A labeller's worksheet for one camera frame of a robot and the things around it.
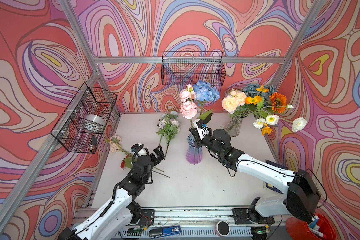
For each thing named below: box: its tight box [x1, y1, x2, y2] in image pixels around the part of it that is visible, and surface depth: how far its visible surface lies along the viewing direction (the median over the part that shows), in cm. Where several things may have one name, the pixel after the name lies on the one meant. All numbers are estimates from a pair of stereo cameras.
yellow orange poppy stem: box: [245, 84, 273, 136], surface depth 75 cm
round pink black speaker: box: [215, 220, 231, 237], surface depth 68 cm
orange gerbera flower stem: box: [269, 92, 287, 114], surface depth 71 cm
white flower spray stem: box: [253, 104, 308, 132], surface depth 63 cm
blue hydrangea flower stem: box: [193, 80, 220, 115], surface depth 68 cm
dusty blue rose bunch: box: [242, 83, 277, 107], surface depth 80 cm
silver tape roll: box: [80, 114, 106, 132], surface depth 73 cm
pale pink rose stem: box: [105, 135, 133, 157], surface depth 99 cm
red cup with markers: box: [286, 212, 338, 240], surface depth 63 cm
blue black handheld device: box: [148, 225, 182, 239], surface depth 68 cm
